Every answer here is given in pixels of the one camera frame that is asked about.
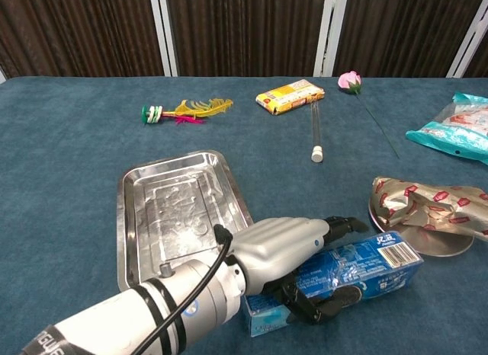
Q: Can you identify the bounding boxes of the pink artificial rose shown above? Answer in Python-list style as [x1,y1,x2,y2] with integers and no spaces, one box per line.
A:
[337,70,401,160]

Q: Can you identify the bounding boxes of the gold red snack bag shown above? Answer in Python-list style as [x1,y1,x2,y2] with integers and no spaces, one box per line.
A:
[371,175,488,238]

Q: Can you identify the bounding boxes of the blue felt table cover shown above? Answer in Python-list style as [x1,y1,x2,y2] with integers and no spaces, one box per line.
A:
[0,75,488,355]

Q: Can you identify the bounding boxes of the glass tube white cap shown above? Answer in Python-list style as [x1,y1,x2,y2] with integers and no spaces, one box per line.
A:
[310,101,325,165]

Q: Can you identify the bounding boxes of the yellow snack pack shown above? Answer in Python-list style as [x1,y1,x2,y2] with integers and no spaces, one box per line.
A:
[255,78,326,117]

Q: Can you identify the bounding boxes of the round steel plate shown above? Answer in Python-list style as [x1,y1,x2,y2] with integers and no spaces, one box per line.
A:
[368,201,475,258]

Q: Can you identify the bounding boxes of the rectangular steel tray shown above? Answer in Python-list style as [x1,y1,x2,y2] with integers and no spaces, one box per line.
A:
[116,149,255,293]

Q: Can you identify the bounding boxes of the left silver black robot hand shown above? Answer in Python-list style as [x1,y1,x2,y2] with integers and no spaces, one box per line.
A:
[228,216,371,326]

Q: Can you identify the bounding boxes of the blue snack package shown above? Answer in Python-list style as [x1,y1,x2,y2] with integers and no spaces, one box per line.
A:
[243,231,425,338]

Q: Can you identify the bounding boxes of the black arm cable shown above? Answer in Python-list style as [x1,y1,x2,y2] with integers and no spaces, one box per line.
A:
[129,224,234,355]

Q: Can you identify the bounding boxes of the feather shuttlecock green base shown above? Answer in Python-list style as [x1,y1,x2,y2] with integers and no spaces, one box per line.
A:
[140,98,235,126]

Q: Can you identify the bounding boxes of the brown partition panel white frame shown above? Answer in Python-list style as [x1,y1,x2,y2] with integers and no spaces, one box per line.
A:
[313,0,488,78]
[446,11,488,78]
[0,0,179,78]
[150,0,350,78]

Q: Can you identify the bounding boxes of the teal clear snack bag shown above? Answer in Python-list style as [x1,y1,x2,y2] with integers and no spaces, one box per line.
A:
[405,91,488,161]

